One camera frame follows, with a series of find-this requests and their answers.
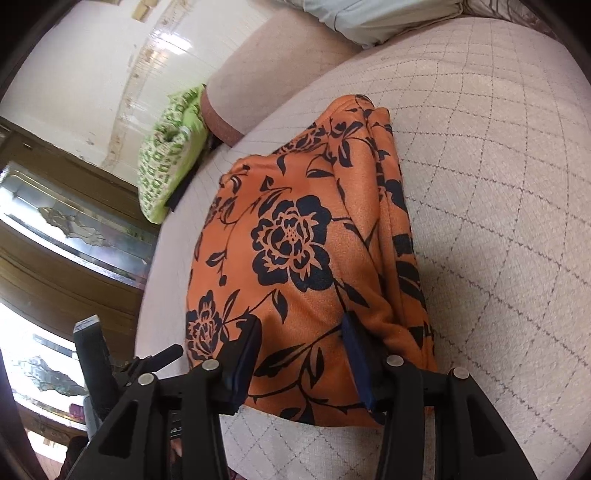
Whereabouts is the pink bolster pillow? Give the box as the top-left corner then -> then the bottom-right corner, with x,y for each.
199,7 -> 365,148

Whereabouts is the brown patterned pillow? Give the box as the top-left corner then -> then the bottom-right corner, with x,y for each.
462,0 -> 525,25

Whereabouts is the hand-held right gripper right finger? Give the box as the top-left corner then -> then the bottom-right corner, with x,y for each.
341,313 -> 540,480

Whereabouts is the wooden cabinet with glass doors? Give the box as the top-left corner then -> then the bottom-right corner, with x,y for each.
0,115 -> 160,444

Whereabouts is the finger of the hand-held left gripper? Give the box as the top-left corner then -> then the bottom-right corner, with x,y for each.
121,344 -> 184,376

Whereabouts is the orange floral garment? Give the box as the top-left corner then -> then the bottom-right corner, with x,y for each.
184,93 -> 439,428

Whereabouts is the green patterned pillow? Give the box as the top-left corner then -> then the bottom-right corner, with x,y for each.
137,84 -> 214,225

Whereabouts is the quilted bed cover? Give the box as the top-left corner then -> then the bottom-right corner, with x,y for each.
134,16 -> 591,480

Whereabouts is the light blue pillow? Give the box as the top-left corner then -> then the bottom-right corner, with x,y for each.
302,0 -> 465,51

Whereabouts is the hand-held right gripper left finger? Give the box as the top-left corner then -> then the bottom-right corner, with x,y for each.
58,318 -> 263,480

